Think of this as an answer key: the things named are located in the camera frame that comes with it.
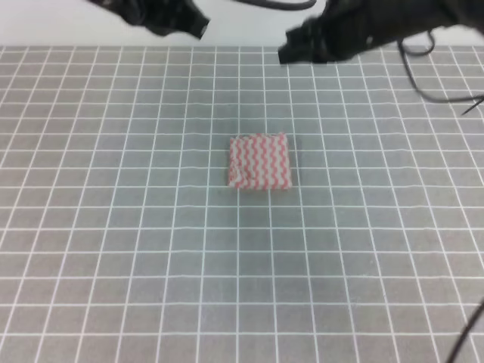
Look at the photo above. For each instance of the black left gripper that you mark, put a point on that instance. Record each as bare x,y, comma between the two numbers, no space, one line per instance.
160,17

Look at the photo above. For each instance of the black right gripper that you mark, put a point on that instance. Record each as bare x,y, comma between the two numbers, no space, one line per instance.
348,28

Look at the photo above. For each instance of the pink white zigzag towel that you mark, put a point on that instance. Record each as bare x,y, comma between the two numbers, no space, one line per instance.
259,162

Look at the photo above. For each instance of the grey grid tablecloth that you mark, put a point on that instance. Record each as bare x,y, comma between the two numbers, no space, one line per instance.
121,240

